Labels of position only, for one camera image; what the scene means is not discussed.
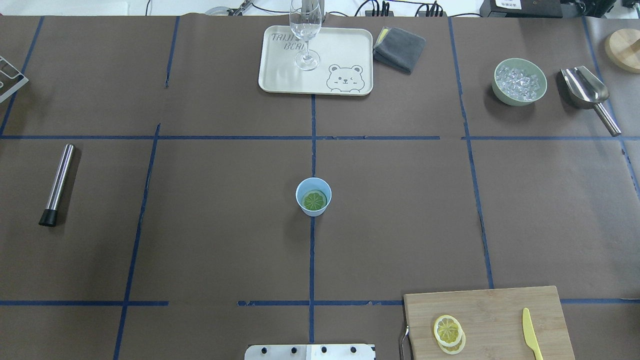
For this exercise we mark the bamboo cutting board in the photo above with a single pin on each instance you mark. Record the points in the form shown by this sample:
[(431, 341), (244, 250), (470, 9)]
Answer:
[(492, 322)]

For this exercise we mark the steel ice scoop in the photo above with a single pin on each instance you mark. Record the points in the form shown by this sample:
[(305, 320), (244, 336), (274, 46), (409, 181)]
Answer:
[(587, 91)]

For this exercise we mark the black power strip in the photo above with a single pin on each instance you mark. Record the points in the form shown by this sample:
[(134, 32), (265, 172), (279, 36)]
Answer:
[(382, 8)]

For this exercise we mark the black device box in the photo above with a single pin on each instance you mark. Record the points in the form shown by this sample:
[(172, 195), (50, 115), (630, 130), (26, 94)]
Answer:
[(521, 9)]

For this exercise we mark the grey folded cloth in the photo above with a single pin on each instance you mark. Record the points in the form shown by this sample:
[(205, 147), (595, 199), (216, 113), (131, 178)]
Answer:
[(398, 48)]

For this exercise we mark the clear wine glass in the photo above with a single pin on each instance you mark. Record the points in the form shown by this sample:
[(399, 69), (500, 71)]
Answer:
[(305, 22)]

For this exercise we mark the light blue paper cup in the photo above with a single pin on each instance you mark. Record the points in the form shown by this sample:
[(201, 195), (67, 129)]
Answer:
[(310, 184)]

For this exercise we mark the lemon slice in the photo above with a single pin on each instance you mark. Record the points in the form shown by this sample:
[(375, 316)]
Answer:
[(314, 200)]

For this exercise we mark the green bowl of ice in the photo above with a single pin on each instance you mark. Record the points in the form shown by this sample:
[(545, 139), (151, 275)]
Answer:
[(518, 82)]

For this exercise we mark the metal wire rack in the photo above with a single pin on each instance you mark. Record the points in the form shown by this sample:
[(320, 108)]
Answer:
[(11, 79)]

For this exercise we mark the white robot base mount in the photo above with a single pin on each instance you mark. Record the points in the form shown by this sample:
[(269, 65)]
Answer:
[(338, 351)]

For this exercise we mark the round wooden lid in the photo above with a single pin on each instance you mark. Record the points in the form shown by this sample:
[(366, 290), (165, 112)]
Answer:
[(623, 49)]

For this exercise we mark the cream bear serving tray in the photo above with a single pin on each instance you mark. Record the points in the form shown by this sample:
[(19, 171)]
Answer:
[(345, 62)]

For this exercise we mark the yellow plastic knife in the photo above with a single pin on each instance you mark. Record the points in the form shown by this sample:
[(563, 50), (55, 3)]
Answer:
[(529, 334)]

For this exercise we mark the lemon slices on board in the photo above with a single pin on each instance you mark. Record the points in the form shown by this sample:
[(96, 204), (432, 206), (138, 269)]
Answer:
[(449, 334)]

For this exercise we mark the steel muddler black tip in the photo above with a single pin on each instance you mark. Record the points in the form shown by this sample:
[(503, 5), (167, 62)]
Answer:
[(50, 213)]

